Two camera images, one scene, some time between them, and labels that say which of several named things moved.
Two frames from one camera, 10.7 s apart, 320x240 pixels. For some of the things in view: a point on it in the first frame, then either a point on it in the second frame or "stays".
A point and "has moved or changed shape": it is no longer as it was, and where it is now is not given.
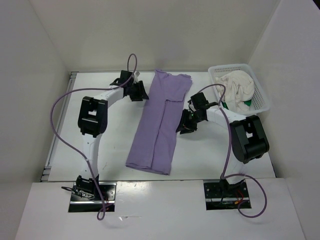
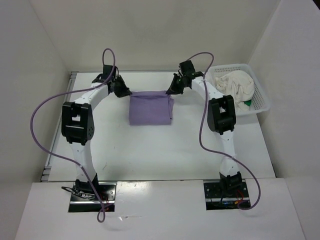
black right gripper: x=184 y=125 to x=174 y=89
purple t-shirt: x=153 y=143 has moved or changed shape
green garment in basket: x=248 y=102 stays
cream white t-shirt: x=239 y=88 stays
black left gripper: x=141 y=94 to x=125 y=92
